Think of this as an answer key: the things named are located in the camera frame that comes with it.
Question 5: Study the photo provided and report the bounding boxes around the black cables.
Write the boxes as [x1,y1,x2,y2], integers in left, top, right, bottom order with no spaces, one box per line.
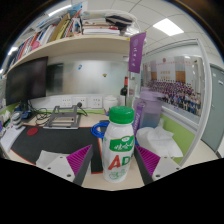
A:
[28,99,89,126]

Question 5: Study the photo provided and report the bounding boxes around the white wall power outlets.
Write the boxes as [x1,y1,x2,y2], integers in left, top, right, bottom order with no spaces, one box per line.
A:
[59,95,104,109]

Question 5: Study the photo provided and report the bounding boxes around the group photo poster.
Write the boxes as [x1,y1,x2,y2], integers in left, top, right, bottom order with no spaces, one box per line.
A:
[142,54,204,117]

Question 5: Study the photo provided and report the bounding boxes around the small white jar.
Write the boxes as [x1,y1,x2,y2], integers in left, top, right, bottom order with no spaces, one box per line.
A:
[102,94,119,113]

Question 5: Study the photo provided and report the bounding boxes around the black computer monitor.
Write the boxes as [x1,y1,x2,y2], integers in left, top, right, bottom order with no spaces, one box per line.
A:
[4,56,49,107]

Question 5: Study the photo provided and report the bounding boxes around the black desk mat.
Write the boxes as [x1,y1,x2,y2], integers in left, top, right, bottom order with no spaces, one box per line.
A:
[9,124,105,175]

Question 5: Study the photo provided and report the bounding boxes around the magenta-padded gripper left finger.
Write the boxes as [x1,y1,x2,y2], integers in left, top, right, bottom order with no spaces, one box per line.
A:
[43,143,95,187]

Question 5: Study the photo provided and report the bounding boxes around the purple pennant flag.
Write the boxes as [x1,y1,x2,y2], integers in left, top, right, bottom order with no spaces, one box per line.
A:
[128,32,147,74]

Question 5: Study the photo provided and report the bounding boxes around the flat round red coaster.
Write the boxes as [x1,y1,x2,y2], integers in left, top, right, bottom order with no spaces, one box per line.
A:
[26,127,40,137]

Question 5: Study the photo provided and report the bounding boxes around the ceiling lights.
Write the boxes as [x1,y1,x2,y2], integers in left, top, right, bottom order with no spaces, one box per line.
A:
[0,3,185,76]

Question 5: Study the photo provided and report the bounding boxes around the shelf unit with books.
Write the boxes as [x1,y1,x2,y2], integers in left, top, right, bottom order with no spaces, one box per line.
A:
[1,1,141,78]

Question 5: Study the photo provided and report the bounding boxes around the dark wine bottle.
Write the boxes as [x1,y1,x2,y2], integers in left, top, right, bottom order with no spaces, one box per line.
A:
[119,75,130,108]

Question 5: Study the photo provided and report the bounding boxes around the grey door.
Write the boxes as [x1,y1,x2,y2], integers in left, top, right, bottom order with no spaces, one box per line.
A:
[201,64,224,153]

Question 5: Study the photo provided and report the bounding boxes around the translucent purple water bottle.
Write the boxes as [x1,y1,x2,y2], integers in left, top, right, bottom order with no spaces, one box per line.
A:
[132,87,163,136]

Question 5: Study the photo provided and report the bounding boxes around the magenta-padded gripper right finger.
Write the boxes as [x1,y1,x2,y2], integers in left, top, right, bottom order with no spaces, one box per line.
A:
[133,144,183,185]

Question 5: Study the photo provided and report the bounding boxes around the white drink bottle green cap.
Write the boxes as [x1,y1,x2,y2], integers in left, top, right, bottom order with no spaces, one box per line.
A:
[101,105,136,184]

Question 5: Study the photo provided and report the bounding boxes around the grey metal laptop stand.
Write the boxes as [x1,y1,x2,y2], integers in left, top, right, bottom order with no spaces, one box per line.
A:
[43,105,83,130]

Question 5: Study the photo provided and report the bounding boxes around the white written notebook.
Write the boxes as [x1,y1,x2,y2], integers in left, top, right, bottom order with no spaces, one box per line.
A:
[0,125,26,154]

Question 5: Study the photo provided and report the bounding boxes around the crumpled white tissue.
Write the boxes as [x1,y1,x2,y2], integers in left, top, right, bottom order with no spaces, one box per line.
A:
[135,124,184,158]

